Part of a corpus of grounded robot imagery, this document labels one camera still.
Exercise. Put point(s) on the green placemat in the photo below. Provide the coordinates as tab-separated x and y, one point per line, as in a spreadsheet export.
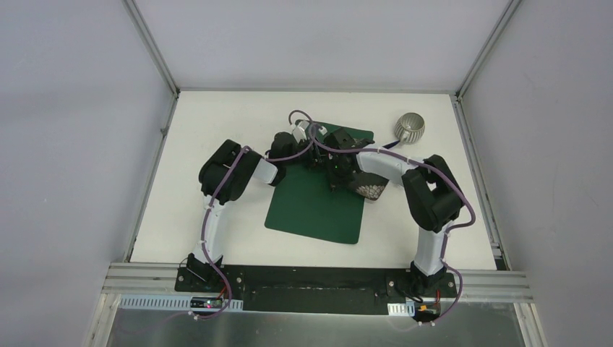
307	203

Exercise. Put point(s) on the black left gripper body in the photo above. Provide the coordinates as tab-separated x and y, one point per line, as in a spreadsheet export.
313	156

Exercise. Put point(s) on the grey ribbed mug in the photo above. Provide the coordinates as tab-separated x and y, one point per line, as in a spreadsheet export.
409	128

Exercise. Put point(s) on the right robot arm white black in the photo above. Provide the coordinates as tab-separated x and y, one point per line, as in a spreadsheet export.
433	195

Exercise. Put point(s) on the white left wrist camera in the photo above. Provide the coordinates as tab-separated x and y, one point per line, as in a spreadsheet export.
300	131

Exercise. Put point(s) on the black floral square plate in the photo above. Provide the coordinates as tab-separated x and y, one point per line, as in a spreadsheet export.
368	185

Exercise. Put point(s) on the right electronics board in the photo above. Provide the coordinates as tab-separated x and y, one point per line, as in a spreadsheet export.
427	310

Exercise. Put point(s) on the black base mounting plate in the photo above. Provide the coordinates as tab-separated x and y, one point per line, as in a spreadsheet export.
318	290

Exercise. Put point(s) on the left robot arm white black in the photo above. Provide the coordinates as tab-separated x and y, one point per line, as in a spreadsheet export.
223	179

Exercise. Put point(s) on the electronics board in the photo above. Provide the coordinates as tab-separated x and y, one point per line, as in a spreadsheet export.
427	310
206	303

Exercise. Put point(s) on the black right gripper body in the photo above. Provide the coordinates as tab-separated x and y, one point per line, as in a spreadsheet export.
339	176

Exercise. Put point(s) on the left electronics board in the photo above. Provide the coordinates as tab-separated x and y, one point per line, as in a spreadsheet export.
206	303

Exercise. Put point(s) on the blue plastic knife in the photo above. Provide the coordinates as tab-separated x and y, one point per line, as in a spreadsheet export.
391	144

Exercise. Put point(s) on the aluminium frame rail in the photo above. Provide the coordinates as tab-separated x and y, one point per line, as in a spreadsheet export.
502	285

